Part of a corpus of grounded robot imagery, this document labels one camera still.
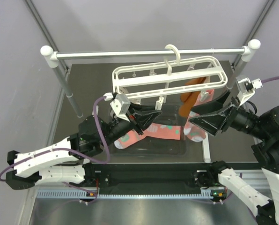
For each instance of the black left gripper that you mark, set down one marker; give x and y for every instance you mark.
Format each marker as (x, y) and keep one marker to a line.
(145, 116)

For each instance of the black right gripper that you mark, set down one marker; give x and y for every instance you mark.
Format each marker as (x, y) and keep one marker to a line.
(211, 123)

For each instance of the pink patterned sock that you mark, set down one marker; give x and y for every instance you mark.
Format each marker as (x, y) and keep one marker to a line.
(190, 130)
(155, 130)

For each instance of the orange beige sock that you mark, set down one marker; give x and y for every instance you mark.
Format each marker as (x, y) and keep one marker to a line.
(189, 99)

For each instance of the white plastic clip hanger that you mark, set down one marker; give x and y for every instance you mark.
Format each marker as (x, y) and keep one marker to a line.
(213, 68)

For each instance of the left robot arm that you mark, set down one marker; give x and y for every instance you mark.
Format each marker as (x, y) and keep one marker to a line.
(70, 159)

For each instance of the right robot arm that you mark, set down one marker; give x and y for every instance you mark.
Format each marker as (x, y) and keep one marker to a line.
(265, 128)

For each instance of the clear plastic bin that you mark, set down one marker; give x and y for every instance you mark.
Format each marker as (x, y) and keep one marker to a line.
(154, 146)

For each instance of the silver clothes rack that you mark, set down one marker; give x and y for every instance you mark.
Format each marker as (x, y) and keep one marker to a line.
(88, 88)

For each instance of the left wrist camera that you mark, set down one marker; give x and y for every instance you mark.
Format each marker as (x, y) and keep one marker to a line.
(120, 105)

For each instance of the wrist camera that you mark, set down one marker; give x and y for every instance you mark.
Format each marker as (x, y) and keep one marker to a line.
(120, 105)
(247, 88)

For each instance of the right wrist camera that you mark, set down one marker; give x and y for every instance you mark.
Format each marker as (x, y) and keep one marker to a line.
(247, 88)

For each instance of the grey cable duct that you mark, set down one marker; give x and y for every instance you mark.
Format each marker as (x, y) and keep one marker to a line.
(74, 194)

